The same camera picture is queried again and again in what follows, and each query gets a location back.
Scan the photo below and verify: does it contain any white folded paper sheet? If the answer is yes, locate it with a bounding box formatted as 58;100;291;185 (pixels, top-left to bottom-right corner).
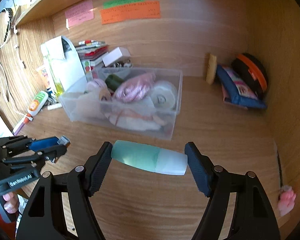
40;36;87;93

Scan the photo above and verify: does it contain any pink rope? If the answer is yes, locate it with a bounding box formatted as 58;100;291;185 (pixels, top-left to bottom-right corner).
113;71;157;104

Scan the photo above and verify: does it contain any orange sticky note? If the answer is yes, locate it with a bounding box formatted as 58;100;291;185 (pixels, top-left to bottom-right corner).
100;1;161;25

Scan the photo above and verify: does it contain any green sticky note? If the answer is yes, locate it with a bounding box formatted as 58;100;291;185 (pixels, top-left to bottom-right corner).
103;0;145;9

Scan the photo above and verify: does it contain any yellow liquid bottle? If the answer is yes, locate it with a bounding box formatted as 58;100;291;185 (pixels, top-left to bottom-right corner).
47;54;64;97

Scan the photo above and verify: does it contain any white tape roll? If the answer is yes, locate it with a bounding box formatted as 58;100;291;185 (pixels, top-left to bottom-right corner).
149;80;178;109

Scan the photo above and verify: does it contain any teal white bottle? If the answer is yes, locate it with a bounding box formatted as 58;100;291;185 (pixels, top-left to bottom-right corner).
111;140;187;176

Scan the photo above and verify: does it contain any person's left hand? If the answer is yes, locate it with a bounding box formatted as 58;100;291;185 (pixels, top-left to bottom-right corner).
3;192;20;214

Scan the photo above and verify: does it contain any small white box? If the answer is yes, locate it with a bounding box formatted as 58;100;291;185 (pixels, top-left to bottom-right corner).
102;47;130;67

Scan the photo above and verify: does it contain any pink toy figure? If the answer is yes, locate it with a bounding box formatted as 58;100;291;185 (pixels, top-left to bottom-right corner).
277;185;296;217

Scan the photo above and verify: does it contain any orange sunscreen tube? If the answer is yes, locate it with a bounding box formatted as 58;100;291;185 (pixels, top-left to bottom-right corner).
36;65;55;93

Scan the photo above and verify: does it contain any white charging cable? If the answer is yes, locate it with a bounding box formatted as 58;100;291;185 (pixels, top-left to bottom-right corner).
0;7;28;118

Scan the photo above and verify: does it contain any white drawstring cloth pouch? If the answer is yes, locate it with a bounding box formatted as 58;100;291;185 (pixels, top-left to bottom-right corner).
101;106;174;132

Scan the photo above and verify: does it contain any dark green cup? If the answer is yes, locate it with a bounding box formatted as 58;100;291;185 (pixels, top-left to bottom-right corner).
105;74;124;92

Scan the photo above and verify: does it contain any orange white glue bottle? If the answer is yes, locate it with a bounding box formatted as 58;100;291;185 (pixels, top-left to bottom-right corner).
23;91;49;124

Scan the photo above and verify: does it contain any stack of books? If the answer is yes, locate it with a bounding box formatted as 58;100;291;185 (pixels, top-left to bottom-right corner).
75;40;108;67

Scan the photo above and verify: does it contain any black orange round case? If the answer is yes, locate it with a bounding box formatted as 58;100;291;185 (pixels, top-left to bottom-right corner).
231;53;269;100

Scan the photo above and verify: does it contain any fruit sticker sheet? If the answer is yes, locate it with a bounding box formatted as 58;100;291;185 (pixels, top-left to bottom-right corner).
82;60;93;81

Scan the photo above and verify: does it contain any clear plastic storage bin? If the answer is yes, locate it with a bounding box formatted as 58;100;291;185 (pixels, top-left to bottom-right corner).
59;67;183;140

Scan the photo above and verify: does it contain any white lip balm stick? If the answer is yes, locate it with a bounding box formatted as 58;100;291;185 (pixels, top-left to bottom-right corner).
47;103;62;111

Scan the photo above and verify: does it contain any translucent plastic jar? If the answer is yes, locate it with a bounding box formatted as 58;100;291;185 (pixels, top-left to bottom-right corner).
75;79;112;120

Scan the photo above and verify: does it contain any pink sticky note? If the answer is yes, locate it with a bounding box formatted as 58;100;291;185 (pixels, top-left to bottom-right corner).
65;0;94;29

